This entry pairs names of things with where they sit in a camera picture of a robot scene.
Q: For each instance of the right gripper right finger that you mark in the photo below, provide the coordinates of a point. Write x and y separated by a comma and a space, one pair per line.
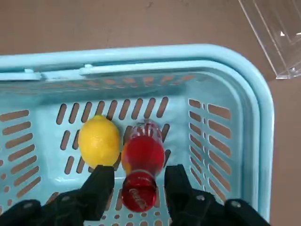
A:
185, 202

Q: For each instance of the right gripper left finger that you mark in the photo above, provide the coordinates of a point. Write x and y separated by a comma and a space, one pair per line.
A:
94, 193

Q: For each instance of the yellow lemon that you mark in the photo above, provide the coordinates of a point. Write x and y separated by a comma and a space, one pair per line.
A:
98, 141

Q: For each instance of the red drink bottle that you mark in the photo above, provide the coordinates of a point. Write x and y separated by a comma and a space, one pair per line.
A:
141, 155

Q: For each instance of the light blue plastic basket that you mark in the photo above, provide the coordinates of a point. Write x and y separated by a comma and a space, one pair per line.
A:
211, 70

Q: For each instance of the clear acrylic rack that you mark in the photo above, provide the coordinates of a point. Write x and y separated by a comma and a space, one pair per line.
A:
277, 35

